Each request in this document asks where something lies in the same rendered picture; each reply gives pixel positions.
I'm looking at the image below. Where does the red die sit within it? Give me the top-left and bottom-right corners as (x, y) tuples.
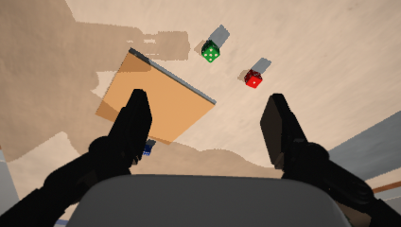
(244, 69), (263, 89)

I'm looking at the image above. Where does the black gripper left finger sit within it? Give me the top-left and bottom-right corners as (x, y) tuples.
(0, 89), (152, 227)

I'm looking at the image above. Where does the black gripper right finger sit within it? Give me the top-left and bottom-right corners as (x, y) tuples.
(260, 93), (401, 227)

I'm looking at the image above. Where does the tan flat mat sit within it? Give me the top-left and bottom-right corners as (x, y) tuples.
(96, 51), (216, 145)

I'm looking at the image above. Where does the dark blue die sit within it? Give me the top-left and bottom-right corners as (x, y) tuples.
(143, 145), (152, 156)

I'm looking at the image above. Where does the green die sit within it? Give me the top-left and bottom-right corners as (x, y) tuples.
(201, 40), (220, 62)

